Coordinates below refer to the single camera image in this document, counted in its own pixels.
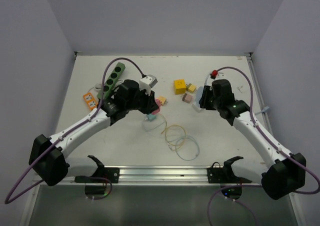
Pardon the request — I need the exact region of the pale yellow plug adapter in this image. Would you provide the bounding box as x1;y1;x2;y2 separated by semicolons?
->
186;83;197;94

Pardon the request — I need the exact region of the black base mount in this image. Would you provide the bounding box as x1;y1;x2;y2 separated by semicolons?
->
206;161;252;184
74;167;120;184

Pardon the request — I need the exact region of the pink rounded plug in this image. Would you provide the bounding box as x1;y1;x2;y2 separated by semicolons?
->
153;99;162;115

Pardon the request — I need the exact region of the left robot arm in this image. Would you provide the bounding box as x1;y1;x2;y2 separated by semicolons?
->
29;75;160;186

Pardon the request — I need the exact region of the small blue charger plug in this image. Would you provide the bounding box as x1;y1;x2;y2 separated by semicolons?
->
144;113;157;122

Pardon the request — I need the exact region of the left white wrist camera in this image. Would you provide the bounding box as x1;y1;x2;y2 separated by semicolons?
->
139;74;158;96

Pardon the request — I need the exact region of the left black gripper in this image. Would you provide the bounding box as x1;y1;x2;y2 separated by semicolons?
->
125;86;159;115

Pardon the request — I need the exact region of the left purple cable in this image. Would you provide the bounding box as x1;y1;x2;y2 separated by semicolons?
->
4;57;147;205

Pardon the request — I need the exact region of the green power strip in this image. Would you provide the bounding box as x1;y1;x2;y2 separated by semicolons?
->
97;62;126;100

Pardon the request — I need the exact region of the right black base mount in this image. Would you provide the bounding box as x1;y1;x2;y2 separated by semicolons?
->
206;161;252;184

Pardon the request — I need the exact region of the small yellow charger plug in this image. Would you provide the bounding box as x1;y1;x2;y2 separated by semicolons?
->
157;96;168;106

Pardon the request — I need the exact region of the yellowish thin cable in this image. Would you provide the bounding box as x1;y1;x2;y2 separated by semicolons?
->
161;114;188;152

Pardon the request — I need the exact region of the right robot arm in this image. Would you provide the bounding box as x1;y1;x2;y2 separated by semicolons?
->
199;79;307;200

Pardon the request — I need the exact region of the thin light blue cable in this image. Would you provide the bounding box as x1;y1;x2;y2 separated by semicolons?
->
141;113;202;162

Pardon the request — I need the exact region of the orange power strip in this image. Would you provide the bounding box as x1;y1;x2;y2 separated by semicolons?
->
82;92;98;111

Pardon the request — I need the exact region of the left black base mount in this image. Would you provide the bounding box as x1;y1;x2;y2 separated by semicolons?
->
74;167;120;184

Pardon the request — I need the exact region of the aluminium rail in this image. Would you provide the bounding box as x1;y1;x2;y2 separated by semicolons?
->
32;164;266;187

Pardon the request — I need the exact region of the yellow cube socket adapter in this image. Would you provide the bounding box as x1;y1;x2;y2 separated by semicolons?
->
173;79;187;95

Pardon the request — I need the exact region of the pink plug adapter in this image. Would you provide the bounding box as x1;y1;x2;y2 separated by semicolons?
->
182;93;193;104

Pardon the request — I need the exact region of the white plug adapter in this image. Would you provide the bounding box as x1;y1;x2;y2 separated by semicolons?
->
192;103;204;113

